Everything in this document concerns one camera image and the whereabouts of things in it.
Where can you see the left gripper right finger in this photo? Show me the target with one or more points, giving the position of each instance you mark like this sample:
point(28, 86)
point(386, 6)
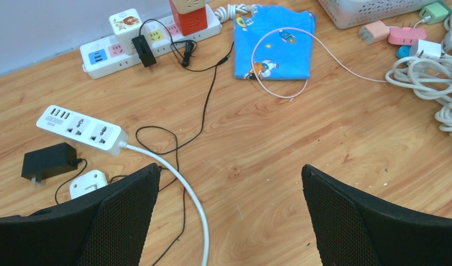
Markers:
point(353, 227)

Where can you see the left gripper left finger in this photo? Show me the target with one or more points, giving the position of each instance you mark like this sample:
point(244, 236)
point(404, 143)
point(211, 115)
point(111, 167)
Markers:
point(105, 227)

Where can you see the white square plug adapter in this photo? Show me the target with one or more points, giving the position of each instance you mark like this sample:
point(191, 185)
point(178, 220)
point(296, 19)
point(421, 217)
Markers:
point(87, 183)

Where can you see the white power strip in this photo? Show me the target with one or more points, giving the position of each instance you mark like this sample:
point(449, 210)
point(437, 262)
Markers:
point(106, 56)
point(111, 138)

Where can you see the black power adapter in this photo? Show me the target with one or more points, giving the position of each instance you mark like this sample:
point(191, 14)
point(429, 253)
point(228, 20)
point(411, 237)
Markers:
point(48, 162)

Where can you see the white back power strip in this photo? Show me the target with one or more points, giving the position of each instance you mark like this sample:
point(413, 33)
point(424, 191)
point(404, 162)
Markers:
point(106, 56)

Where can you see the blue cloth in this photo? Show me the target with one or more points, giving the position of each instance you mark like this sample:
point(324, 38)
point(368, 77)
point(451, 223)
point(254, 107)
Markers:
point(275, 43)

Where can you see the red cube socket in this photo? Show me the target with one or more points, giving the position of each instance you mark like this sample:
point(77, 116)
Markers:
point(191, 22)

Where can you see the small black charger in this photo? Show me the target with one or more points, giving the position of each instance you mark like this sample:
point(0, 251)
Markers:
point(144, 51)

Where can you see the white small charger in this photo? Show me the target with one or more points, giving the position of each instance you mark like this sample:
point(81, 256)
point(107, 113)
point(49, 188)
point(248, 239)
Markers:
point(425, 49)

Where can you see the pink flat charger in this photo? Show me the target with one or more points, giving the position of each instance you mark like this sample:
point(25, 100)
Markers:
point(405, 35)

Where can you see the pink small charger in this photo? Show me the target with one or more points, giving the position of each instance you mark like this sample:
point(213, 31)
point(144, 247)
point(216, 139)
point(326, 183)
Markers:
point(374, 32)

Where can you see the white picture cube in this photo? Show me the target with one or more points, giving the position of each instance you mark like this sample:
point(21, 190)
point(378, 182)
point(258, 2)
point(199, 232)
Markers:
point(125, 26)

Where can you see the white plastic basket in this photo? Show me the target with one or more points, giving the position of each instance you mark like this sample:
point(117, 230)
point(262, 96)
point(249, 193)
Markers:
point(350, 13)

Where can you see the green small charger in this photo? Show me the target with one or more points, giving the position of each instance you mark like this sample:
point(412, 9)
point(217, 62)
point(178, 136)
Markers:
point(434, 13)

